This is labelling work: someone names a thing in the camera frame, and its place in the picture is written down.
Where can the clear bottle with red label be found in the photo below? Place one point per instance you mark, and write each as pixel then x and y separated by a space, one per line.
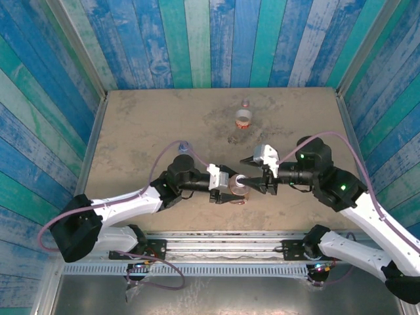
pixel 243 124

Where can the aluminium corner post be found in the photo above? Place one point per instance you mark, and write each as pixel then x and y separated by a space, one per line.
pixel 77 49
pixel 367 49

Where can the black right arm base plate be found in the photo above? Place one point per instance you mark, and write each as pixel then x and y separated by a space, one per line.
pixel 292 249

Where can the clear blue-tinted plastic bottle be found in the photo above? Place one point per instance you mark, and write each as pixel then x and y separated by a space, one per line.
pixel 183 148

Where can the amber bottle red gold label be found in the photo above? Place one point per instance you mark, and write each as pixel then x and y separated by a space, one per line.
pixel 238 193

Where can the aluminium table side rail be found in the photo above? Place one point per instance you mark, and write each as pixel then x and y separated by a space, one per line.
pixel 352 131
pixel 87 157

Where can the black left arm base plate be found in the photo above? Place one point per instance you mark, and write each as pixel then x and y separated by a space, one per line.
pixel 154 246

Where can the white bottle cap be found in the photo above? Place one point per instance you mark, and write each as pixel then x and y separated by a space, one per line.
pixel 239 179

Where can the circuit board with lights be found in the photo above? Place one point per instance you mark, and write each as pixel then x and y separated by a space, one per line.
pixel 320 268
pixel 141 265

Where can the aluminium front mounting rail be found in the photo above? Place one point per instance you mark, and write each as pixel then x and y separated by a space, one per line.
pixel 223 246

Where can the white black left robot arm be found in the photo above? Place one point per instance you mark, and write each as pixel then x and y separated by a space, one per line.
pixel 131 203

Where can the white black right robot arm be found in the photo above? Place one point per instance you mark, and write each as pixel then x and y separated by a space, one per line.
pixel 377 223

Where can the steel sheet tray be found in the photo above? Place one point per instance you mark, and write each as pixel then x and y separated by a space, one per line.
pixel 229 295

